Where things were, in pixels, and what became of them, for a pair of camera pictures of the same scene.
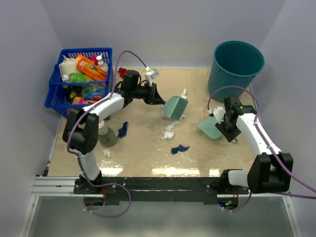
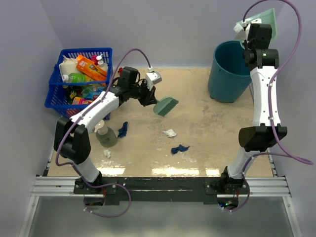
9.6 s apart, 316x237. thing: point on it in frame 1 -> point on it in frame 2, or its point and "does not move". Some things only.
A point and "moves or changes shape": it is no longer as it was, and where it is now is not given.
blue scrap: (180, 148) does not move
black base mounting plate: (159, 189) does not move
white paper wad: (168, 135) moves or changes shape
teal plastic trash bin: (233, 63) does not move
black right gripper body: (228, 129) -> (246, 44)
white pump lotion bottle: (103, 65) does not move
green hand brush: (175, 107) moves or changes shape
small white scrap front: (107, 153) does not move
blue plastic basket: (81, 77) does not move
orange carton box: (89, 67) does not move
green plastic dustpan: (208, 126) -> (268, 17)
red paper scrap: (122, 71) does not move
